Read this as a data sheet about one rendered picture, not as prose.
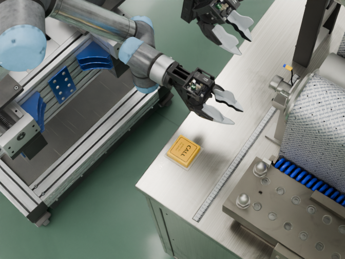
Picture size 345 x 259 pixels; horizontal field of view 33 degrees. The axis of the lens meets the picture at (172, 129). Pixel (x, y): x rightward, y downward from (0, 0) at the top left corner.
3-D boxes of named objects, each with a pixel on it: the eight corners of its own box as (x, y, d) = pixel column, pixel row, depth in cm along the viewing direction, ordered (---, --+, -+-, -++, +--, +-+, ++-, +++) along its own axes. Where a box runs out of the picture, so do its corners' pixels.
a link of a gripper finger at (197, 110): (209, 123, 151) (184, 102, 154) (209, 125, 153) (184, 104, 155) (221, 110, 152) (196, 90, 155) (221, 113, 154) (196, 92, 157)
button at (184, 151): (180, 136, 172) (180, 133, 170) (200, 149, 170) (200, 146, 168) (167, 155, 170) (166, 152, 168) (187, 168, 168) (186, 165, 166)
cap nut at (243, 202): (241, 192, 150) (241, 187, 146) (253, 200, 149) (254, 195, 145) (233, 204, 149) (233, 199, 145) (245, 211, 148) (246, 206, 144)
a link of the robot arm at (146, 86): (158, 61, 176) (155, 41, 166) (161, 94, 172) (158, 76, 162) (132, 64, 176) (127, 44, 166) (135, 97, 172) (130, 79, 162)
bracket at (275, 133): (272, 123, 172) (284, 71, 144) (291, 134, 170) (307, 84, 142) (263, 136, 170) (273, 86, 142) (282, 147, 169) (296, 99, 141)
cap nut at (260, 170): (257, 161, 154) (259, 155, 149) (269, 168, 153) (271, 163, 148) (250, 172, 152) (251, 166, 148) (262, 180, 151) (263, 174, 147)
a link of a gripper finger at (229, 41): (245, 60, 127) (222, 25, 124) (229, 63, 132) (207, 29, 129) (253, 52, 128) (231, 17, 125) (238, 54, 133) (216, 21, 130)
